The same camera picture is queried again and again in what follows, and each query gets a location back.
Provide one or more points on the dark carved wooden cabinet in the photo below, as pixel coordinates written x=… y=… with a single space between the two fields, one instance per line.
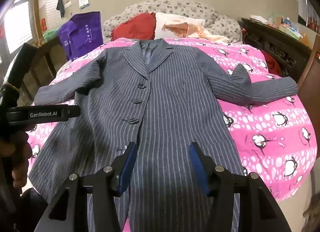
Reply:
x=275 y=44

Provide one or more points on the purple shopping bag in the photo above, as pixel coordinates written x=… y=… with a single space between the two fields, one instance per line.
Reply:
x=80 y=34

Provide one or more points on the red cloth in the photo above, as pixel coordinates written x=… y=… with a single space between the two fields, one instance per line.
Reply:
x=272 y=63

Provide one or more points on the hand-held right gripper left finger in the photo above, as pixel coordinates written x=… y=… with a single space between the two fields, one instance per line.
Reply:
x=128 y=163

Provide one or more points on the wooden bench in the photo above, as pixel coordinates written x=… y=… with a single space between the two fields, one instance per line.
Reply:
x=42 y=64

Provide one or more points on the pink penguin print blanket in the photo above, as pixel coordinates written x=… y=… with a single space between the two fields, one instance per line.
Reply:
x=265 y=104

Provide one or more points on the white pillow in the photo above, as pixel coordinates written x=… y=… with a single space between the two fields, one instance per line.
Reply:
x=180 y=19

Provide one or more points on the floral padded headboard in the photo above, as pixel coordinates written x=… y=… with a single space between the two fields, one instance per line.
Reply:
x=190 y=7

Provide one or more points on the pile of clutter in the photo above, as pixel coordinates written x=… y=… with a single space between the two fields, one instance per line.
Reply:
x=287 y=25

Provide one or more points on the dark hanging cloth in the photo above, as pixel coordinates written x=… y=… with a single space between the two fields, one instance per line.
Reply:
x=60 y=5

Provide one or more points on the window with blinds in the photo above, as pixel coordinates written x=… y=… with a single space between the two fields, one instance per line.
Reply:
x=18 y=26

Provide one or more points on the grey pinstriped coat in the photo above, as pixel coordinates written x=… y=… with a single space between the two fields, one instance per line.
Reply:
x=170 y=101

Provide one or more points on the red pillow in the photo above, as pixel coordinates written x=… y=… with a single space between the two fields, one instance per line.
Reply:
x=135 y=26

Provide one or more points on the orange fringed towel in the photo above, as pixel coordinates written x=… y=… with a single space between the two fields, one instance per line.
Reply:
x=195 y=31

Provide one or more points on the person's left hand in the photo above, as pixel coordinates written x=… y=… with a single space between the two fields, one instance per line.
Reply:
x=20 y=151

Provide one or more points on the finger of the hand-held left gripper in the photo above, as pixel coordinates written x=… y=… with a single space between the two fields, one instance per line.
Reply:
x=65 y=113

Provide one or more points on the green plastic bag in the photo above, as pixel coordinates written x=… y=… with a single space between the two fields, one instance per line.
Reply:
x=50 y=34

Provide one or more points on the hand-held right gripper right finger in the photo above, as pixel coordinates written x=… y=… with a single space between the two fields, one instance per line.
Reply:
x=197 y=164

